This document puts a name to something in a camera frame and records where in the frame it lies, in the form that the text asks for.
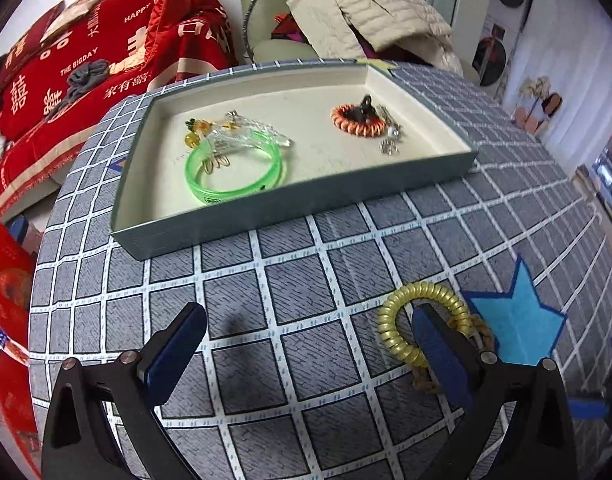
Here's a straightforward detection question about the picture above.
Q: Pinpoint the yellow spiral hair tie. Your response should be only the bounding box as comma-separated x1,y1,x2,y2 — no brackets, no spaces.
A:
376,280,476,370

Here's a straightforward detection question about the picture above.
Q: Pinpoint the green translucent bangle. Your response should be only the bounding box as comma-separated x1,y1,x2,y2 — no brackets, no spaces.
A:
184,130,284,205

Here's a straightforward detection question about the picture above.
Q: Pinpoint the silver chain white bead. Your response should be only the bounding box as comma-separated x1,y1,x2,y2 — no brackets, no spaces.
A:
376,105,401,156

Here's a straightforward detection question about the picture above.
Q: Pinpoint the clear crystal bead necklace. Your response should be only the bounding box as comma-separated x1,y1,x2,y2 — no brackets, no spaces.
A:
205,109,293,151

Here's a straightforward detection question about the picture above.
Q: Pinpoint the grey-green jewelry tray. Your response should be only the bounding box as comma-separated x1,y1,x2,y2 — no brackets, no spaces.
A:
110,61,477,260

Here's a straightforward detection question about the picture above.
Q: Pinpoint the blue felt star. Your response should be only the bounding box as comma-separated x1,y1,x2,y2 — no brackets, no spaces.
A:
461,257,568,366

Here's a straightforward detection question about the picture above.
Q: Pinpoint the grey checkered tablecloth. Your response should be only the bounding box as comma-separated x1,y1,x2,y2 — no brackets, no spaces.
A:
29,67,612,479

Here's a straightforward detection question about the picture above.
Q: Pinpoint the red gift bag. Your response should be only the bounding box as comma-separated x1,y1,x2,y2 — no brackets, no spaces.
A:
0,223,41,479

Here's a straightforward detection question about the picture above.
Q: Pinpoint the orange felt star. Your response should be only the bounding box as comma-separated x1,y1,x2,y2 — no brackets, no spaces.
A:
108,157,127,174

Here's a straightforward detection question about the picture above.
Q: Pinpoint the orange black scrunchie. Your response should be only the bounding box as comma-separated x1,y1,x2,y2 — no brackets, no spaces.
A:
331,94,386,138

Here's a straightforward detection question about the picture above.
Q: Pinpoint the grey crumpled cloth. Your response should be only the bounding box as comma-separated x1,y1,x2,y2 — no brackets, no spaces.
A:
45,60,110,119

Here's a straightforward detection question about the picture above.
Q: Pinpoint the red patterned sofa blanket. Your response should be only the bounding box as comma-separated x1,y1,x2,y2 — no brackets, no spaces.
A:
0,0,237,221

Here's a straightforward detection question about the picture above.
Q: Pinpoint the yellow-green felt star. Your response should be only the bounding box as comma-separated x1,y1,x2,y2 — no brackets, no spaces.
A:
356,58,397,72

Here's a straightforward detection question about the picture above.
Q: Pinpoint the beige puffer jacket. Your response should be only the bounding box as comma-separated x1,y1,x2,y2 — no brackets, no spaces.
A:
287,0,463,76

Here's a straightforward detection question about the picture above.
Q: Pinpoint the brown braided bracelet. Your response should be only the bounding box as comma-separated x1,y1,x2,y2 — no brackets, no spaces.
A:
410,311,497,395

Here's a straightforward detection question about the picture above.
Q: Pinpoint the yellow charm keychain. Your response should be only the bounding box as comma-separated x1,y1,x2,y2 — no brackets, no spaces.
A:
184,118,230,174

